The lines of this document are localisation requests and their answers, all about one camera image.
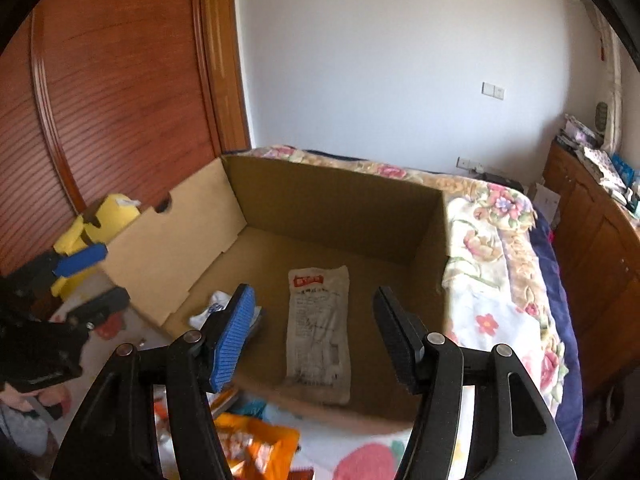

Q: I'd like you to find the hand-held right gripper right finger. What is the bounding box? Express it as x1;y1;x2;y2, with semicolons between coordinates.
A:
372;286;578;480

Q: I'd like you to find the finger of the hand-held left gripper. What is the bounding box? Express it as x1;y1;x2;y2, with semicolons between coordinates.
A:
66;287;132;328
7;243;109;293

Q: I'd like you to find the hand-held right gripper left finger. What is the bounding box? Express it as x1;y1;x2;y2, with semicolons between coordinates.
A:
50;284;257;480

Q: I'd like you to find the large white snack packet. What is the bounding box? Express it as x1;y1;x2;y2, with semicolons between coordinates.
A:
285;266;352;405

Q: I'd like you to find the brown cardboard box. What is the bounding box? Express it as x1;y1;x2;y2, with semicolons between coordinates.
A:
100;154;451;436

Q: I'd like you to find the small white blue packet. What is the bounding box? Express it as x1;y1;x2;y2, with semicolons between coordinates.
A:
188;290;263;333

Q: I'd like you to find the yellow plush toy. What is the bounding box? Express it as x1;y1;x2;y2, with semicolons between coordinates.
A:
52;194;146;298

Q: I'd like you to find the teal snack packet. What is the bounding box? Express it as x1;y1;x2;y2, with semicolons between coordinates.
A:
232;396;268;418

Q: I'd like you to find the large orange snack packet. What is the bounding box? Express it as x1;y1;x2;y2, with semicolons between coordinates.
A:
212;412;301;480

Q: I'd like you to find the floral blanket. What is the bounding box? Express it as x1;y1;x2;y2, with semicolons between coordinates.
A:
252;145;571;431

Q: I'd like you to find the strawberry print cloth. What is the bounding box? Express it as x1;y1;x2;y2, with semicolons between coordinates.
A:
50;280;476;480

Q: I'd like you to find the dark blue bed cover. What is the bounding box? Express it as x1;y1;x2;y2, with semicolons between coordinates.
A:
529;204;585;431

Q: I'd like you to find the wooden wardrobe door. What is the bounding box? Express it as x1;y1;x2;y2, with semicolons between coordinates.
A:
0;0;251;276

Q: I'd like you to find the white paper bag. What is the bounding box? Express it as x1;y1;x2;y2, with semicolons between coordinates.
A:
531;182;562;227

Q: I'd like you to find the wooden cabinet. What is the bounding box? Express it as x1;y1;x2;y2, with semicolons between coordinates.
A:
542;137;640;396

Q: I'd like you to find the patterned curtain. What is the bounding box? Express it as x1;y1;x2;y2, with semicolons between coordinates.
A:
594;10;625;155

